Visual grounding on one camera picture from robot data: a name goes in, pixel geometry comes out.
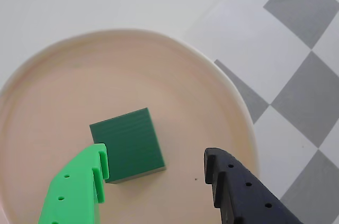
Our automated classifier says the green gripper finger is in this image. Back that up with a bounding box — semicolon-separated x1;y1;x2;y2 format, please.
38;142;110;224

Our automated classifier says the beige round plate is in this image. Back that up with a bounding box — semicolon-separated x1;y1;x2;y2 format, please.
0;28;262;224

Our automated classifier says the grey white checkerboard mat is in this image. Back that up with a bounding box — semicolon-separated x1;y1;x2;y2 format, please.
182;0;339;224

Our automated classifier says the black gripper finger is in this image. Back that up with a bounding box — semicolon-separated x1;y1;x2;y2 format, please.
203;147;306;224

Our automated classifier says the dark green dice cube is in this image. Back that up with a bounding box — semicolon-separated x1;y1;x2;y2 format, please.
89;107;167;184

